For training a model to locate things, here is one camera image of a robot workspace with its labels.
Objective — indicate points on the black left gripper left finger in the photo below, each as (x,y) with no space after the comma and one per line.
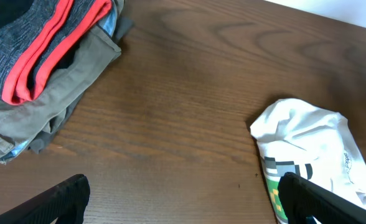
(63,203)

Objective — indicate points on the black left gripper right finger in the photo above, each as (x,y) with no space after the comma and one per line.
(305,202)

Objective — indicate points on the white printed t-shirt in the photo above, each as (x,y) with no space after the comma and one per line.
(316,144)

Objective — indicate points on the grey shorts with red trim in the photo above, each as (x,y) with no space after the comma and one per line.
(34,44)

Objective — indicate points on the folded black garment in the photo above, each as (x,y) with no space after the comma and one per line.
(10,10)

